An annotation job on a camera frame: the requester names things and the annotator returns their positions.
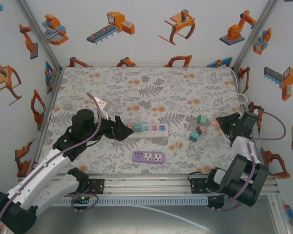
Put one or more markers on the green cube plug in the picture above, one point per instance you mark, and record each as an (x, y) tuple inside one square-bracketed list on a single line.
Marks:
[(202, 119)]

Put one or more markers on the white power strip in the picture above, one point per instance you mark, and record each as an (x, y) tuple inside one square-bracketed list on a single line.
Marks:
[(149, 133)]

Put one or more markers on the purple power strip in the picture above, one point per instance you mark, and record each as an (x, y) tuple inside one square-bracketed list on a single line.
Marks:
[(149, 156)]

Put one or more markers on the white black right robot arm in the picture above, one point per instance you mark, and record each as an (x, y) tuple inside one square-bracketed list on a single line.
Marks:
[(244, 148)]

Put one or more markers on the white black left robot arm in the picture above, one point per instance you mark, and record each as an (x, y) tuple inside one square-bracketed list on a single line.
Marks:
[(39, 175)]

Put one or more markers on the floral tablecloth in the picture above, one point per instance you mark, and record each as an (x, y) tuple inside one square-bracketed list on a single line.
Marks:
[(161, 80)]

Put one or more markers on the grey metal panel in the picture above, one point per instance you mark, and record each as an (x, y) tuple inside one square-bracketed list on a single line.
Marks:
[(112, 221)]

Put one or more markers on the translucent white tube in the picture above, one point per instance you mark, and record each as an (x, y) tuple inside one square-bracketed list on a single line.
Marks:
[(175, 215)]

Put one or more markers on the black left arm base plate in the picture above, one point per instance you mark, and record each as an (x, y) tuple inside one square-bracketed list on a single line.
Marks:
[(97, 186)]

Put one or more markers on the aluminium front rail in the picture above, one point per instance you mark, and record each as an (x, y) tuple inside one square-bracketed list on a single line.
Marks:
[(146, 185)]

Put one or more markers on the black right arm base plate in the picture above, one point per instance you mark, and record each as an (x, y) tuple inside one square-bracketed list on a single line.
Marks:
[(197, 186)]

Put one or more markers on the aluminium frame post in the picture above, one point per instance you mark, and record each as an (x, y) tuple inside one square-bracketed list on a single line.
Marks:
[(36, 31), (256, 31)]

